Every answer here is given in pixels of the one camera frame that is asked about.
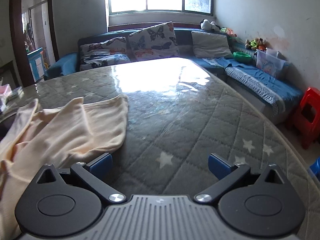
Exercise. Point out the red plastic stool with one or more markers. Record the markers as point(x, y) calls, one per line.
point(307, 115)

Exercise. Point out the blue plastic stool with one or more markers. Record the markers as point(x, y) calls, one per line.
point(316, 167)

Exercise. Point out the cream cotton garment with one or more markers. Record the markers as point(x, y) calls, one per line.
point(75, 130)

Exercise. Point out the grey quilted star table cover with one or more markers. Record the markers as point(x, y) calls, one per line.
point(187, 120)

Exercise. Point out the black and white plush toy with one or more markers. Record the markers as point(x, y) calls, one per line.
point(208, 25)

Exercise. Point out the large butterfly print pillow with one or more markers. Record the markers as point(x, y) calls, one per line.
point(152, 41)

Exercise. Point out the blue sofa blanket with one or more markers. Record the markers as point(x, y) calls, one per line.
point(260, 82)

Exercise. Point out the grey pillow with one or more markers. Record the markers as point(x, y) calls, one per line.
point(211, 43)

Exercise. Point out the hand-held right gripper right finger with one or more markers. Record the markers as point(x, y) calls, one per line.
point(218, 164)

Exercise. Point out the blue corner sofa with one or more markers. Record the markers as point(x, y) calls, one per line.
point(185, 42)

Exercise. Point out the small butterfly print pillow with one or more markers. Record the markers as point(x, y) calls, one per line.
point(105, 62)
point(102, 47)

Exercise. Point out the green plastic bowl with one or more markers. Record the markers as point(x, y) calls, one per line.
point(242, 57)

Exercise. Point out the green and orange toy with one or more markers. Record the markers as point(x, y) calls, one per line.
point(228, 32)

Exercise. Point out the group of small plush toys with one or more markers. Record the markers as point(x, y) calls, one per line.
point(256, 43)

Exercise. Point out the dark wooden door frame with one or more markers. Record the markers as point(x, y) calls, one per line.
point(16, 35)

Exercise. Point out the light blue cabinet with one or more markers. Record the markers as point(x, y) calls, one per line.
point(36, 63)

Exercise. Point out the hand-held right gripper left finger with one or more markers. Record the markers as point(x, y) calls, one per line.
point(102, 164)

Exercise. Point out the clear plastic storage box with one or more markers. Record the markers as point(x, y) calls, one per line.
point(270, 63)

